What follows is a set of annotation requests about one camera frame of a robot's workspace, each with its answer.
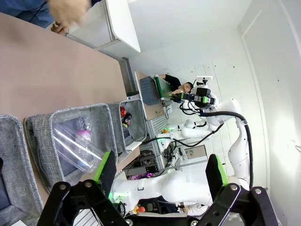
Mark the wooden board table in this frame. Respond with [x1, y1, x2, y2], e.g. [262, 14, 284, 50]
[134, 70, 166, 121]

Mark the clear plastic container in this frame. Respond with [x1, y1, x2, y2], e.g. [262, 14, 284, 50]
[52, 121, 105, 174]

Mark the seated person with black cap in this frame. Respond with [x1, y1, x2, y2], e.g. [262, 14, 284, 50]
[164, 73, 194, 95]

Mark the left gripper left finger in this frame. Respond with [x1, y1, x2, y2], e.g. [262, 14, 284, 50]
[37, 150, 129, 226]

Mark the green belt conveyor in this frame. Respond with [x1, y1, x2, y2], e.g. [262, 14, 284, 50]
[153, 74, 172, 101]

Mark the grey fabric can basket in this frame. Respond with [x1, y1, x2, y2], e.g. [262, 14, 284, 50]
[107, 98, 148, 154]

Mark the brown printed cardboard box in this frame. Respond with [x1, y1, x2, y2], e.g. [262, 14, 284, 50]
[184, 145, 208, 161]

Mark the aluminium frame workbench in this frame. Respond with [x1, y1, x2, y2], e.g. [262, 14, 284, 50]
[124, 117, 182, 182]

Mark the person's left hand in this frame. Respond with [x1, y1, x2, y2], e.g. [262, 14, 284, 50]
[50, 22, 71, 35]

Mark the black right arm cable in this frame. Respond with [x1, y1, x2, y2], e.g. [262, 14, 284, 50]
[199, 110, 254, 189]

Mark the grey fabric bottle basket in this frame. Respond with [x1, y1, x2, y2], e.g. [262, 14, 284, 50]
[0, 114, 45, 226]

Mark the dark grey mesh crate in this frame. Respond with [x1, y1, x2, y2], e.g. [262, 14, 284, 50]
[139, 76, 158, 106]

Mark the person in navy shirt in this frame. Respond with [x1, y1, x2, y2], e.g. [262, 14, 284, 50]
[0, 0, 56, 29]

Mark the grey fabric plastic basket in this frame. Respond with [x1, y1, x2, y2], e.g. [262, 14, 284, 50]
[23, 103, 126, 194]

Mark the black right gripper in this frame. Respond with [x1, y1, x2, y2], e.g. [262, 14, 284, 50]
[169, 87, 217, 111]

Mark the clear bottle with pink label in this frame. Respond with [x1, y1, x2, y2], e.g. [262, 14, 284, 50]
[74, 117, 93, 143]

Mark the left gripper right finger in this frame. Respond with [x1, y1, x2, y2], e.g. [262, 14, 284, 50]
[197, 154, 281, 226]

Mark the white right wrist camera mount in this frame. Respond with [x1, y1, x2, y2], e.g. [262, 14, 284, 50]
[195, 75, 214, 89]

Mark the white box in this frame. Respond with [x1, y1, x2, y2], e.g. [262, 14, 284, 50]
[65, 0, 142, 60]

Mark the black soda can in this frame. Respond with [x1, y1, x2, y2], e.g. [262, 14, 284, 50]
[122, 112, 133, 126]

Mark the person's right hand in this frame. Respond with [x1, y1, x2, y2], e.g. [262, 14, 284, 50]
[48, 0, 93, 27]

